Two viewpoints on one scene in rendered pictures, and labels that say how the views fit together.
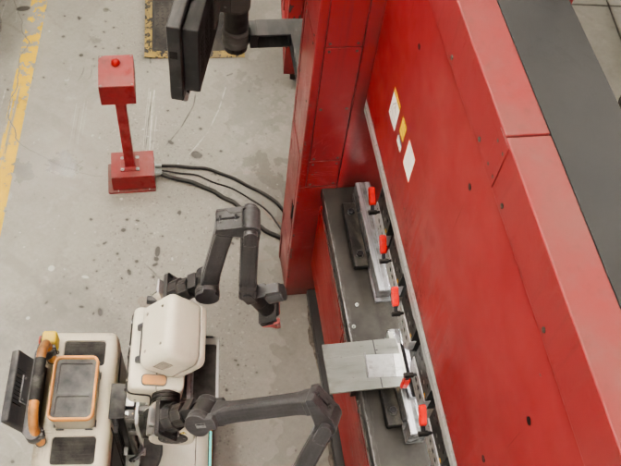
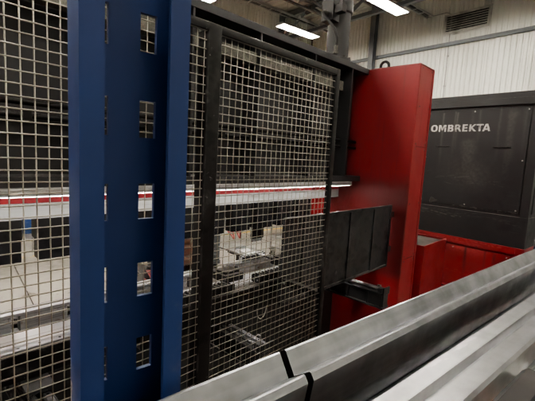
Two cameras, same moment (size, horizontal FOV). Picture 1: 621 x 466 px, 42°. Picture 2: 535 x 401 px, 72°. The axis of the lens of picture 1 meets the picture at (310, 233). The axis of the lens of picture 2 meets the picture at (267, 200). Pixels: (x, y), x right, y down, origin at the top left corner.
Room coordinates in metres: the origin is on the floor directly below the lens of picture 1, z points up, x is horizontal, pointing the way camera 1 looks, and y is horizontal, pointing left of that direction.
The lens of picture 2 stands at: (0.12, -2.44, 1.63)
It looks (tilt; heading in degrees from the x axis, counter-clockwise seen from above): 7 degrees down; 59
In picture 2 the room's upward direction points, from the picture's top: 3 degrees clockwise
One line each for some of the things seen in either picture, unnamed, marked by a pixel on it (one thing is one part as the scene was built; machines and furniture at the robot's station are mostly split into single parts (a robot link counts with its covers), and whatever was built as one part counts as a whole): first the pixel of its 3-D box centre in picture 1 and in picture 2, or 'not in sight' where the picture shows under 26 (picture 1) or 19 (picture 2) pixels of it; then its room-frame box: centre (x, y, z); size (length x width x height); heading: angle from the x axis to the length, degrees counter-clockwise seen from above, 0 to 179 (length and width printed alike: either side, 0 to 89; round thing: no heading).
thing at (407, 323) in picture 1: (418, 319); (260, 213); (1.29, -0.38, 1.26); 0.15 x 0.09 x 0.17; 16
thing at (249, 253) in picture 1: (249, 258); not in sight; (1.33, 0.18, 1.40); 0.11 x 0.06 x 0.43; 10
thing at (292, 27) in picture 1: (282, 58); not in sight; (2.44, 0.22, 1.18); 0.40 x 0.24 x 0.07; 16
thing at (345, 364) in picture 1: (363, 365); (240, 249); (1.23, -0.25, 1.00); 0.26 x 0.18 x 0.01; 106
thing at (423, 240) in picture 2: not in sight; (400, 291); (2.81, -0.32, 0.50); 0.50 x 0.50 x 1.00; 16
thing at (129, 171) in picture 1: (124, 126); not in sight; (2.59, 0.99, 0.41); 0.25 x 0.20 x 0.83; 106
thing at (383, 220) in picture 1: (393, 216); (299, 209); (1.68, -0.27, 1.26); 0.15 x 0.09 x 0.17; 16
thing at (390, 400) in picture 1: (385, 386); not in sight; (1.21, -0.35, 0.89); 0.30 x 0.05 x 0.03; 16
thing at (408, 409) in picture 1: (405, 385); (248, 266); (1.21, -0.41, 0.92); 0.39 x 0.06 x 0.10; 16
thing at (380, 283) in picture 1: (372, 239); not in sight; (1.80, -0.24, 0.92); 0.50 x 0.06 x 0.10; 16
